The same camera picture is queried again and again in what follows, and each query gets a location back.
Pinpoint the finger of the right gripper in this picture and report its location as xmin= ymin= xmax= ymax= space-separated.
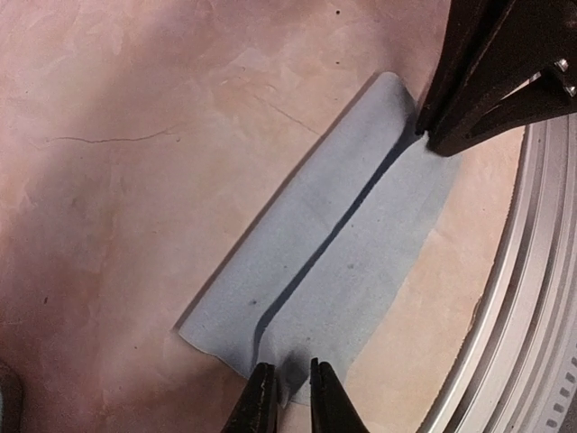
xmin=426 ymin=49 xmax=576 ymax=157
xmin=417 ymin=1 xmax=514 ymax=135

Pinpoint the small blue cleaning cloth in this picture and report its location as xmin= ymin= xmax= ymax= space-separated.
xmin=179 ymin=72 xmax=460 ymax=404

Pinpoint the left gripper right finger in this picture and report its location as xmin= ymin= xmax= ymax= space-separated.
xmin=310 ymin=358 xmax=369 ymax=433

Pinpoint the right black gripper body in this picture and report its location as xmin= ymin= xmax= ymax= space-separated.
xmin=486 ymin=1 xmax=576 ymax=117

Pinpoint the front aluminium rail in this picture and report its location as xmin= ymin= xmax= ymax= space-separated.
xmin=420 ymin=115 xmax=576 ymax=432

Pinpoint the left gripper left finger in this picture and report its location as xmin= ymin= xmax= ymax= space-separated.
xmin=222 ymin=363 xmax=278 ymax=433

